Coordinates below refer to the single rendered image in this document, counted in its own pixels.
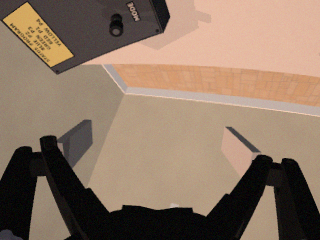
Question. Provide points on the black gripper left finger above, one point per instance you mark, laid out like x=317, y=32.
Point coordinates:
x=80, y=208

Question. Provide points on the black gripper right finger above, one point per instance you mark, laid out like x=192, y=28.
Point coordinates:
x=298, y=217

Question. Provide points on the black control console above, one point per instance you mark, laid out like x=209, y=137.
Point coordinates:
x=66, y=33

